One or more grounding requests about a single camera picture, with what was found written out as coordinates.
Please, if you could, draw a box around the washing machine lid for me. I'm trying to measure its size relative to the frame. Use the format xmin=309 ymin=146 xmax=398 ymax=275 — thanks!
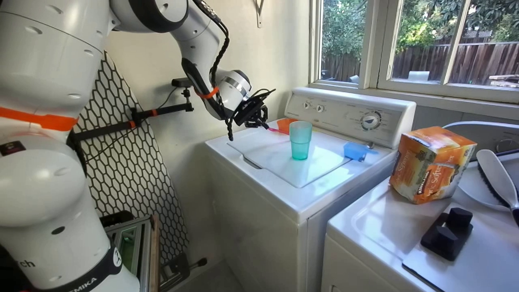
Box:
xmin=227 ymin=129 xmax=352 ymax=189

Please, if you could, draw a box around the dryer knob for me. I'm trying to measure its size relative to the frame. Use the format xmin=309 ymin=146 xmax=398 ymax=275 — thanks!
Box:
xmin=497 ymin=139 xmax=519 ymax=154

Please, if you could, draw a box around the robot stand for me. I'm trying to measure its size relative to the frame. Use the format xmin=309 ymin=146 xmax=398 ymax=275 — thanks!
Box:
xmin=100 ymin=210 xmax=161 ymax=292

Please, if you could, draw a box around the camera on mount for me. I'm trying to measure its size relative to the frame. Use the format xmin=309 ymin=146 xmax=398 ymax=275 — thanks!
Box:
xmin=67 ymin=77 xmax=195 ymax=143

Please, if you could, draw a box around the orange plastic container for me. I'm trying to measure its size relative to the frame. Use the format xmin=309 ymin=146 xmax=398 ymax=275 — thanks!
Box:
xmin=277 ymin=118 xmax=299 ymax=135

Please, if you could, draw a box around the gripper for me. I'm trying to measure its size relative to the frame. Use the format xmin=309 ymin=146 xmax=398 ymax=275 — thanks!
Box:
xmin=234 ymin=95 xmax=270 ymax=129

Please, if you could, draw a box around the white dryer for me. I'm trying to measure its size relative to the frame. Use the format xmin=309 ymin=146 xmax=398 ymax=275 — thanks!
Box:
xmin=320 ymin=121 xmax=519 ymax=292

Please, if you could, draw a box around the blue plastic scoop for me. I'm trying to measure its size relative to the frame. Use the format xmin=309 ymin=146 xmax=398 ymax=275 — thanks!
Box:
xmin=343 ymin=142 xmax=378 ymax=162

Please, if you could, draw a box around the large washing machine dial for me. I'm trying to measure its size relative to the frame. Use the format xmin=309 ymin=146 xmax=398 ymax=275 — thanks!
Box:
xmin=360 ymin=111 xmax=382 ymax=131

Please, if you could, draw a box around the teal translucent plastic cup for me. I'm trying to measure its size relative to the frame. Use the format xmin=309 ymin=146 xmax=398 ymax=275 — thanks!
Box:
xmin=289 ymin=120 xmax=313 ymax=161

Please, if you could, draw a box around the white washing machine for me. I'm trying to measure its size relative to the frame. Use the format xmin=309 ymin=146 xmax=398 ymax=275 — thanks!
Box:
xmin=204 ymin=87 xmax=417 ymax=292

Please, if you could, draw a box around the honeycomb pattern ironing board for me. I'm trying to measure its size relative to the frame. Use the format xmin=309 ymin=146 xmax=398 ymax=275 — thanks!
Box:
xmin=74 ymin=50 xmax=190 ymax=265

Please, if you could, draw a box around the white brush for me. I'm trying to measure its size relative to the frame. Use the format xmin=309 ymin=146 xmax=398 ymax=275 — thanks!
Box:
xmin=476 ymin=149 xmax=519 ymax=228

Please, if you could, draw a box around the orange cardboard box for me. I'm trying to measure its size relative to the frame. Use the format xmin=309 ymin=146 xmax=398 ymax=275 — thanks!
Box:
xmin=389 ymin=126 xmax=478 ymax=205

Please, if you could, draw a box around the metal wall hook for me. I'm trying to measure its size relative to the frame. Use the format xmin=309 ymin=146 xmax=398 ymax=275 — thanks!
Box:
xmin=254 ymin=0 xmax=265 ymax=28

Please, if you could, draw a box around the black plastic block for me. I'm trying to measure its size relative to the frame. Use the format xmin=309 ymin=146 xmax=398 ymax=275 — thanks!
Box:
xmin=420 ymin=207 xmax=474 ymax=262

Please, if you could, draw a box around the window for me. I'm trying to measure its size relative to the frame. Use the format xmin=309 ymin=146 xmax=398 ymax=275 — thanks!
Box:
xmin=309 ymin=0 xmax=519 ymax=104

